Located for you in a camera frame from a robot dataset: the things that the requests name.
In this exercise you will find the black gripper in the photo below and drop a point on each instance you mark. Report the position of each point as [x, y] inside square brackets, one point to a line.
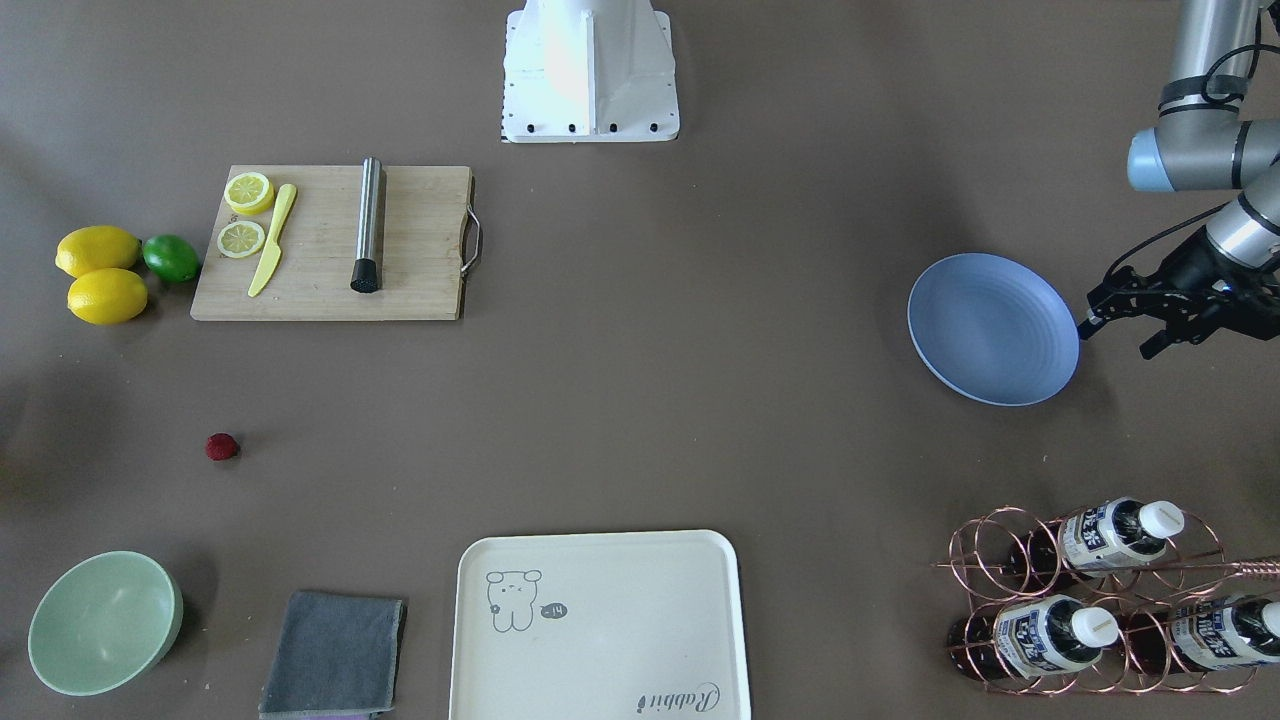
[1189, 264]

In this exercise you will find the blue plate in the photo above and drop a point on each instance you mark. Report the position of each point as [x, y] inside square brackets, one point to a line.
[993, 330]

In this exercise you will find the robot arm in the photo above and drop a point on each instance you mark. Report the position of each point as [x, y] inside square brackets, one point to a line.
[1200, 142]

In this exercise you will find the red strawberry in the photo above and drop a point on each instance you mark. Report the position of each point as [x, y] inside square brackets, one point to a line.
[221, 446]

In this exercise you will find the dark drink bottle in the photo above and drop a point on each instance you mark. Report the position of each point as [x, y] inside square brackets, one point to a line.
[1229, 632]
[1120, 534]
[1056, 635]

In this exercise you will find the cream rabbit tray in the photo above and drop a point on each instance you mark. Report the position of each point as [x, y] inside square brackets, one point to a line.
[634, 625]

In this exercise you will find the steel muddler black tip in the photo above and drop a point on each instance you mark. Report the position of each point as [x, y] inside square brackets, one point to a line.
[366, 275]

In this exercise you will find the wooden cutting board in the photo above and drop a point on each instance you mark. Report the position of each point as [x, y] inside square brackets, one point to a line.
[421, 251]

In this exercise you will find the grey folded cloth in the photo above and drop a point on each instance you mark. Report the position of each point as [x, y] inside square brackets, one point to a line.
[336, 658]

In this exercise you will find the yellow plastic knife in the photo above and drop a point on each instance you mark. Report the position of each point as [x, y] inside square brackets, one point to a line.
[271, 252]

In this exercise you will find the lemon slice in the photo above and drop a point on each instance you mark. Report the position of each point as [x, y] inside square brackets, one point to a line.
[241, 239]
[249, 193]

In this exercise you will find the green lime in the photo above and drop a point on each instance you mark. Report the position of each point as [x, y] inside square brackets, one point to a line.
[171, 258]

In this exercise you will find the yellow lemon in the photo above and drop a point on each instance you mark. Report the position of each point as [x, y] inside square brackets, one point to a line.
[96, 247]
[107, 296]

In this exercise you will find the mint green bowl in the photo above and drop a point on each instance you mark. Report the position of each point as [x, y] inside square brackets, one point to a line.
[104, 622]

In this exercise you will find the copper wire bottle rack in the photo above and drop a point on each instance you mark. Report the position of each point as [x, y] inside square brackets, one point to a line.
[1196, 568]

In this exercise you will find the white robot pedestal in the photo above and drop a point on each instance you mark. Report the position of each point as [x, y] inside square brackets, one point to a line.
[589, 72]

